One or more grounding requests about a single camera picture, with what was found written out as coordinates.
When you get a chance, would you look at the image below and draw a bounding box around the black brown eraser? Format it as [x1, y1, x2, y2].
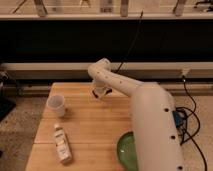
[92, 88, 112, 99]

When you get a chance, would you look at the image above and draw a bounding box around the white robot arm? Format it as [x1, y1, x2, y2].
[88, 58, 185, 171]

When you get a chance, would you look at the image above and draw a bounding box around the translucent plastic cup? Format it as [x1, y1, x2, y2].
[46, 95, 66, 117]

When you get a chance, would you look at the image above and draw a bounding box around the white lotion bottle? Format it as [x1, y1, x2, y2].
[54, 123, 72, 164]

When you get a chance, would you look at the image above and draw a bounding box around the green glass bowl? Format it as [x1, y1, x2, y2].
[117, 131, 138, 171]

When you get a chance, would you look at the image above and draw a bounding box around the blue device on floor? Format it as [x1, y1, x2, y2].
[173, 111, 184, 127]

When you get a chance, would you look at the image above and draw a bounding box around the black hanging cable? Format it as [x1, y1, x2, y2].
[114, 10, 145, 74]

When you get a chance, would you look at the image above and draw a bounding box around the black floor cable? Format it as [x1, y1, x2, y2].
[175, 75, 208, 171]

